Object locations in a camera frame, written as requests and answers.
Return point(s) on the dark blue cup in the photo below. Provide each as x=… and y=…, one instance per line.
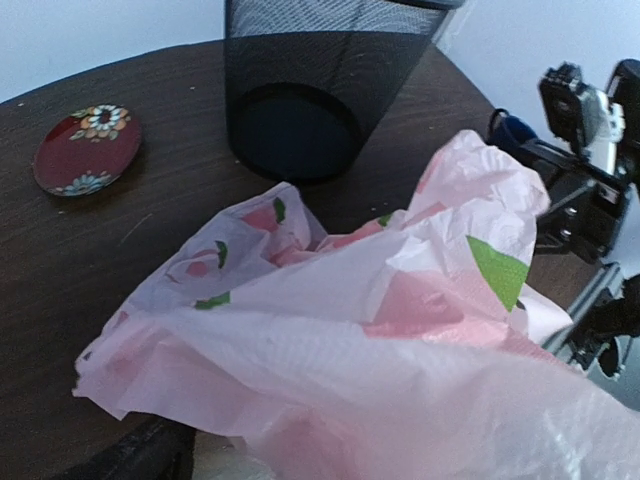
x=508, y=132

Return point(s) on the black mesh trash bin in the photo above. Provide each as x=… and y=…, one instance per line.
x=307, y=82

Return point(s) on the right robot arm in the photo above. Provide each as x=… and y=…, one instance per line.
x=623, y=88

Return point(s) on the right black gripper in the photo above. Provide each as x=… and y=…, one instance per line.
x=587, y=209

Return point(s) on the red floral plate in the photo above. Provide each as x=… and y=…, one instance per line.
x=87, y=151

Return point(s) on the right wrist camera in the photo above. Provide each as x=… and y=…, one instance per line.
x=582, y=115

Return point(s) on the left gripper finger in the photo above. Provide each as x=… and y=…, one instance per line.
x=156, y=449

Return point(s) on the pink plastic trash bag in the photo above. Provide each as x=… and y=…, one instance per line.
x=407, y=349

